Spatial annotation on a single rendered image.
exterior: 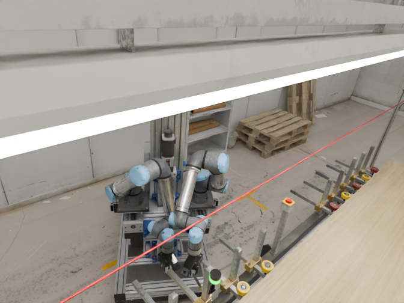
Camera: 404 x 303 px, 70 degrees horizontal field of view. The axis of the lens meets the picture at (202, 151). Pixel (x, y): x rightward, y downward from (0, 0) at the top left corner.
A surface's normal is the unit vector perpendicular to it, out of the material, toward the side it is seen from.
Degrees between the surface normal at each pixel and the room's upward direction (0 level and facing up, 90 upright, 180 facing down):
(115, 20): 90
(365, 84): 90
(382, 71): 90
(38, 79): 61
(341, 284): 0
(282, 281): 0
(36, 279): 0
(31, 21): 90
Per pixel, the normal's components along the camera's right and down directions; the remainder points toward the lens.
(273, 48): 0.63, -0.07
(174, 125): 0.17, 0.50
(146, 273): 0.08, -0.87
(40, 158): 0.64, 0.43
